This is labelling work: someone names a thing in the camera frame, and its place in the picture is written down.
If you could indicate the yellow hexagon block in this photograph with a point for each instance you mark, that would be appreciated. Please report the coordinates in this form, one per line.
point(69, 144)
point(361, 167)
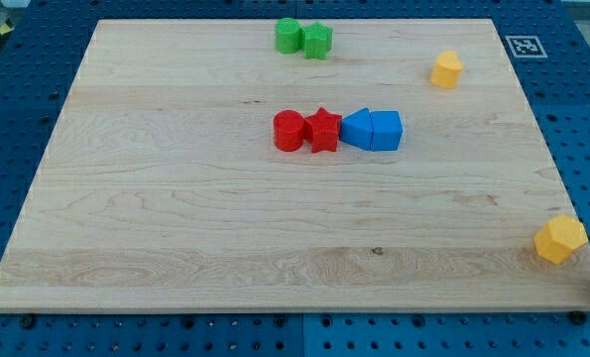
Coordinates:
point(560, 238)

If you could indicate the white fiducial marker tag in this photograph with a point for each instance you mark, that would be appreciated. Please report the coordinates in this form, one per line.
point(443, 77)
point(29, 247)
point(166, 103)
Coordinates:
point(526, 47)

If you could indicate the yellow heart block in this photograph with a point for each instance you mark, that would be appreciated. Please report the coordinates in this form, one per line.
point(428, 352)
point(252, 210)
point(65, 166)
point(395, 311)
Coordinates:
point(447, 70)

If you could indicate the blue cube block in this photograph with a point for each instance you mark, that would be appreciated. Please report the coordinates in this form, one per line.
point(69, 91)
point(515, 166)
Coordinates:
point(387, 130)

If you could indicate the blue triangle block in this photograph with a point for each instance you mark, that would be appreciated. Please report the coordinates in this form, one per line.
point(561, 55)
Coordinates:
point(356, 129)

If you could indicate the red star block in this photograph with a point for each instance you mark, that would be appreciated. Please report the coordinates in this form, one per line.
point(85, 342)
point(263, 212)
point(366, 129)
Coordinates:
point(322, 130)

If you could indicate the red cylinder block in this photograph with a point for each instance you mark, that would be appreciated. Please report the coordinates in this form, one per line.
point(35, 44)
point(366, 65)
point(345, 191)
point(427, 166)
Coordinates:
point(288, 128)

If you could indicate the green star block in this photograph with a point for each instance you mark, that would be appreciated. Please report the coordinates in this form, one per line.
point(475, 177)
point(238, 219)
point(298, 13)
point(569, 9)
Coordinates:
point(315, 41)

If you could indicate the green cylinder block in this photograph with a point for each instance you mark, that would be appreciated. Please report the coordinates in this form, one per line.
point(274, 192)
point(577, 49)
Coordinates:
point(287, 33)

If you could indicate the wooden board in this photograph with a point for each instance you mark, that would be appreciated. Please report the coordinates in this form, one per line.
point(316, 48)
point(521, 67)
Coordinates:
point(161, 189)

